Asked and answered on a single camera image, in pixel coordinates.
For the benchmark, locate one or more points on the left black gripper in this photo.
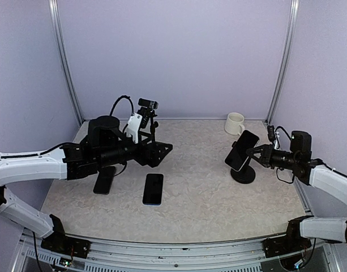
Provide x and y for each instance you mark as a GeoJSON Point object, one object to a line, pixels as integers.
{"type": "Point", "coordinates": [153, 159]}

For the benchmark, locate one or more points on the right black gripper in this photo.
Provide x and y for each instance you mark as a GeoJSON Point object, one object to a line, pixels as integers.
{"type": "Point", "coordinates": [266, 154]}

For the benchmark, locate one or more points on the black tall phone stand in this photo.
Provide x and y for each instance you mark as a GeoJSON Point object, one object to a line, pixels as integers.
{"type": "Point", "coordinates": [152, 119]}

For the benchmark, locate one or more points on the blue phone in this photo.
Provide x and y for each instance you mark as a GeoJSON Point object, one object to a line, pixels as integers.
{"type": "Point", "coordinates": [153, 189]}

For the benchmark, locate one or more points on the black phone red case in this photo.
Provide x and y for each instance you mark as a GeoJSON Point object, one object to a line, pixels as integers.
{"type": "Point", "coordinates": [104, 180]}

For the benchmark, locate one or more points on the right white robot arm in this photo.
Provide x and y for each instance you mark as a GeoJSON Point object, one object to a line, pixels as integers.
{"type": "Point", "coordinates": [312, 172]}

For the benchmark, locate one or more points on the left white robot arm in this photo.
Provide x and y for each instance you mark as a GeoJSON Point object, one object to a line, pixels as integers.
{"type": "Point", "coordinates": [103, 146]}

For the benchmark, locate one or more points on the cream ceramic mug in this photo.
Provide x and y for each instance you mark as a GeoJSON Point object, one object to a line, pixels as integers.
{"type": "Point", "coordinates": [234, 124]}

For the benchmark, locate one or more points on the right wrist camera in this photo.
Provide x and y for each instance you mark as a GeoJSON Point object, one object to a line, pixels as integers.
{"type": "Point", "coordinates": [273, 136]}

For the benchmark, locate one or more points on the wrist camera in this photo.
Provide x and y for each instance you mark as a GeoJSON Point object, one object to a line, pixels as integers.
{"type": "Point", "coordinates": [136, 122]}
{"type": "Point", "coordinates": [273, 136]}

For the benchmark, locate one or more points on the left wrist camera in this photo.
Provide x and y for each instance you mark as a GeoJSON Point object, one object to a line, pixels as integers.
{"type": "Point", "coordinates": [136, 122]}

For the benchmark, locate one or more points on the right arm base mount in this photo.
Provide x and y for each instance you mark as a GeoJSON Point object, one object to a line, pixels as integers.
{"type": "Point", "coordinates": [291, 242]}

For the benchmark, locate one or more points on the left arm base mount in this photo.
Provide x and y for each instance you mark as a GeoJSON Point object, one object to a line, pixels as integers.
{"type": "Point", "coordinates": [59, 242]}

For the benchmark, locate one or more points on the right aluminium frame post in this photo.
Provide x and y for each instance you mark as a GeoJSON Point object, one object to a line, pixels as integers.
{"type": "Point", "coordinates": [294, 7]}

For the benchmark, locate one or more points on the aluminium frame post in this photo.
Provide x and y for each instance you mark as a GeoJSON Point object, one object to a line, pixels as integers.
{"type": "Point", "coordinates": [294, 7]}
{"type": "Point", "coordinates": [56, 22]}

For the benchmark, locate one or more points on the front aluminium rail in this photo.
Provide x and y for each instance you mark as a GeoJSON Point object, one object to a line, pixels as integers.
{"type": "Point", "coordinates": [109, 255]}

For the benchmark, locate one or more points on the left aluminium frame post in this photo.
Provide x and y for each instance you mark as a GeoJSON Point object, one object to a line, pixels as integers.
{"type": "Point", "coordinates": [56, 22]}

